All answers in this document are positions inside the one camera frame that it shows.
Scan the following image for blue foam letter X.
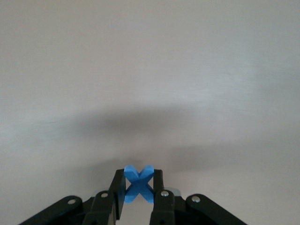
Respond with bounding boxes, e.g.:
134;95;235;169
123;165;155;204

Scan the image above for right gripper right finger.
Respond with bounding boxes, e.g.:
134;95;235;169
150;168;175;225

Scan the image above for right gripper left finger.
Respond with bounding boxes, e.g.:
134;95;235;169
83;168;127;225

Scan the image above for brown table mat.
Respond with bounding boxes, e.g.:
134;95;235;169
0;0;300;225

